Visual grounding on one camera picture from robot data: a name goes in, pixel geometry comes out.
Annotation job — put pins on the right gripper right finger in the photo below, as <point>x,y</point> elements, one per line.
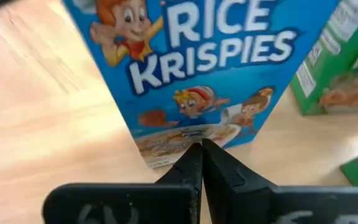
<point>291,208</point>

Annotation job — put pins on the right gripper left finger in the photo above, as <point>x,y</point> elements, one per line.
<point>120,205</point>

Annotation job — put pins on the blue Rice Krispies cereal box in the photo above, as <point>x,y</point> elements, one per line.
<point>213,77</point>

